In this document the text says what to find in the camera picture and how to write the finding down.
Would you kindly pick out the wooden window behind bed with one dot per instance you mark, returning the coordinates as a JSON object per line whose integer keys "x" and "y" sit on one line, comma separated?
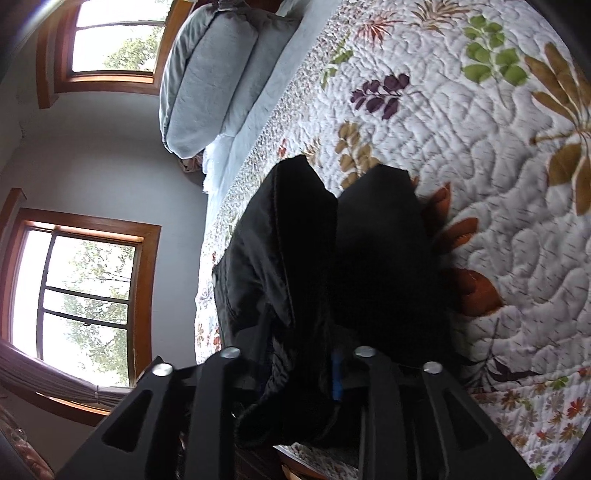
{"x": 106, "y": 46}

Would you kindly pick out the light blue bed sheet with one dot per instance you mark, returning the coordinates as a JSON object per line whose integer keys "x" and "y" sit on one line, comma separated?
{"x": 284, "y": 40}

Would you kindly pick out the floral quilted bedspread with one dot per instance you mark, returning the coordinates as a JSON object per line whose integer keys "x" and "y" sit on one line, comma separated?
{"x": 486, "y": 108}

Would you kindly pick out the wooden side window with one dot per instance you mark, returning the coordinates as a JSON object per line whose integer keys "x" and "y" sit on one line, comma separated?
{"x": 76, "y": 294}

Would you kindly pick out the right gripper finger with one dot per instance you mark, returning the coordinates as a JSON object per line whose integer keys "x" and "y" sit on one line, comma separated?
{"x": 337, "y": 386}

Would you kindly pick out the folded grey-blue duvet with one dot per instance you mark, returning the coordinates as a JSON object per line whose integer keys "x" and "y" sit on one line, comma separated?
{"x": 201, "y": 74}

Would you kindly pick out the black pants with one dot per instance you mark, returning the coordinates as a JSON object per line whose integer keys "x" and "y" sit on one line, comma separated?
{"x": 307, "y": 271}

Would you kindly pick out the pile of clothes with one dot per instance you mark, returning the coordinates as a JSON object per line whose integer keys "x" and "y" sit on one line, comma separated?
{"x": 192, "y": 164}

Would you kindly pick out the grey curtain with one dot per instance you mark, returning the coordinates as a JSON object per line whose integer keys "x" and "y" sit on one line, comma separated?
{"x": 33, "y": 376}

